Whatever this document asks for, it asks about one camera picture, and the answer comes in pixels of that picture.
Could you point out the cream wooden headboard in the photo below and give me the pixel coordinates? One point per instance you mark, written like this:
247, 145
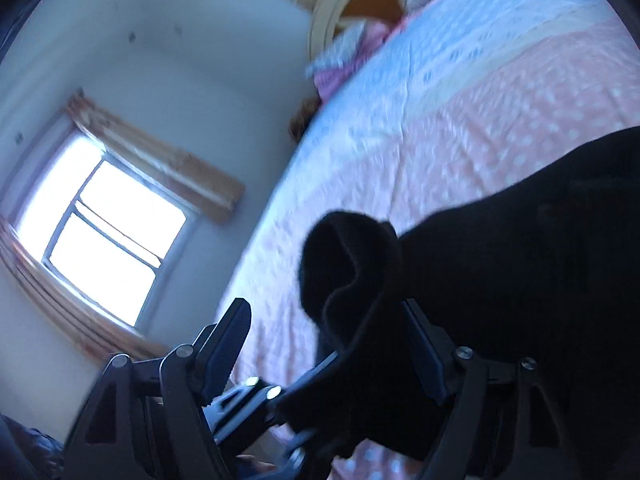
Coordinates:
360, 0

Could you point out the orange patterned curtain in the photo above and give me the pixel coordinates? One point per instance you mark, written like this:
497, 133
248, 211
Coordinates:
165, 165
55, 300

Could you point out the pink folded blanket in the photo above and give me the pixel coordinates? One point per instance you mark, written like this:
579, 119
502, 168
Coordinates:
365, 52

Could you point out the dark cloth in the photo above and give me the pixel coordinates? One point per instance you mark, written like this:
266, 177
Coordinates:
25, 452

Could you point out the brown plush toy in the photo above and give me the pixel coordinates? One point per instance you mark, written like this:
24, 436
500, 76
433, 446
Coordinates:
305, 120

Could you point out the white framed window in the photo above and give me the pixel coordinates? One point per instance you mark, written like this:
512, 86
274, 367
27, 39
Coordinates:
110, 240

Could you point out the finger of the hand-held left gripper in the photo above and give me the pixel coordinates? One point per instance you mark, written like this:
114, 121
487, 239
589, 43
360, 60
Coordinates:
297, 460
250, 405

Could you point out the polka-dot patchwork quilt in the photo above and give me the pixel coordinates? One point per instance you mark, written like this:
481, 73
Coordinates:
450, 110

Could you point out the blue floral pillow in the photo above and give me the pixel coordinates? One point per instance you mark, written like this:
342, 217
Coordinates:
340, 47

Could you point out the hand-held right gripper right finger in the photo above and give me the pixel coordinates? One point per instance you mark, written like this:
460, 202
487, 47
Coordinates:
429, 355

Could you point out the black pants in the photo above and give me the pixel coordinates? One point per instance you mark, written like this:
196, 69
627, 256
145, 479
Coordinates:
500, 285

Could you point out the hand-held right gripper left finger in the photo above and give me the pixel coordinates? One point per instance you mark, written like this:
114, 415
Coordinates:
232, 350

